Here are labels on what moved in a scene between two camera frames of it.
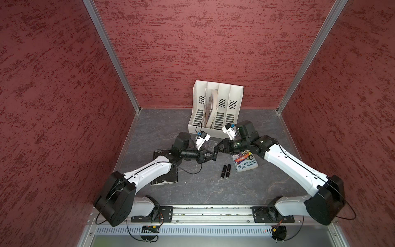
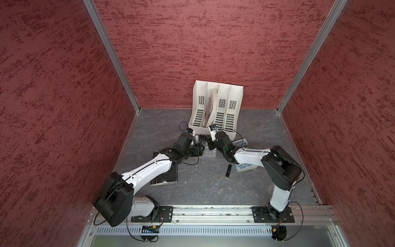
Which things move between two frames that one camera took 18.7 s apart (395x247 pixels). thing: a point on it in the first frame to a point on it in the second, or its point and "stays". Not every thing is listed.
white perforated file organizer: [215, 106] stays
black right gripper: [226, 145] to [211, 145]
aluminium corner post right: [335, 12] stays
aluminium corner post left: [92, 8] stays
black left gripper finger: [211, 156] to [198, 149]
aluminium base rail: [194, 215] stays
